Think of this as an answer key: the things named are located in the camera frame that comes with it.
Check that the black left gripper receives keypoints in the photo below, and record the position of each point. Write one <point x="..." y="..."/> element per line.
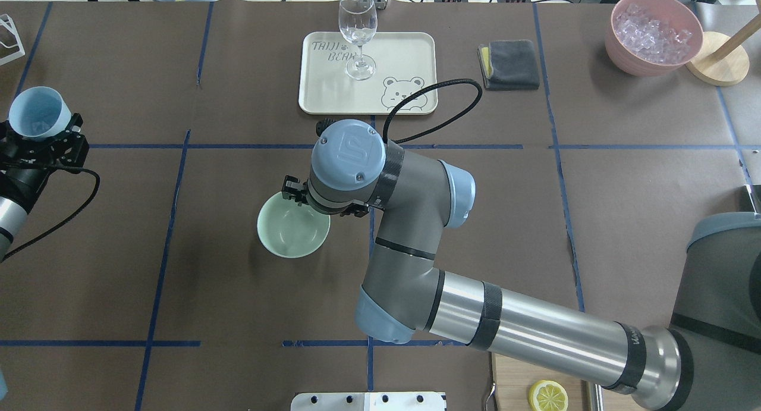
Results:
<point x="22" y="177"/>

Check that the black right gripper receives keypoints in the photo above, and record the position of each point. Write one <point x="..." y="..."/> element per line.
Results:
<point x="292" y="190"/>

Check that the ice cubes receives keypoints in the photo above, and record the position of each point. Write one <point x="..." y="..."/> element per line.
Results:
<point x="38" y="128"/>

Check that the green bowl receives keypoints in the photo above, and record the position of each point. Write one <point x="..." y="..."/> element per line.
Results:
<point x="291" y="230"/>

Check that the light blue cup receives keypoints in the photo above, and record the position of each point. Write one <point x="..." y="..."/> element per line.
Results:
<point x="35" y="104"/>

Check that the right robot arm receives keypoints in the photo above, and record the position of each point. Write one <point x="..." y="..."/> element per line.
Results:
<point x="602" y="230"/>

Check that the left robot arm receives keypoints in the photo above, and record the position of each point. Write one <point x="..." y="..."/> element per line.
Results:
<point x="20" y="190"/>

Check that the pink bowl of ice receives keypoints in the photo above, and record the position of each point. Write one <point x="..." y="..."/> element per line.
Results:
<point x="649" y="38"/>

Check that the clear wine glass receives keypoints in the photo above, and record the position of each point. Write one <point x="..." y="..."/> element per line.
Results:
<point x="358" y="24"/>

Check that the grey yellow folded cloth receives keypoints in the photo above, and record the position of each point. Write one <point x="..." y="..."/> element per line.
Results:
<point x="509" y="65"/>

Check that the wooden cutting board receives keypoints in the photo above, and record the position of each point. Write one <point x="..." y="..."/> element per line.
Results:
<point x="514" y="378"/>

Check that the lemon half slice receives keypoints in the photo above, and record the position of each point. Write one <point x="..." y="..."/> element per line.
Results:
<point x="547" y="395"/>

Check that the white wire cup rack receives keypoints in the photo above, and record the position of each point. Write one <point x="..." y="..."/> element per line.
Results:
<point x="12" y="47"/>

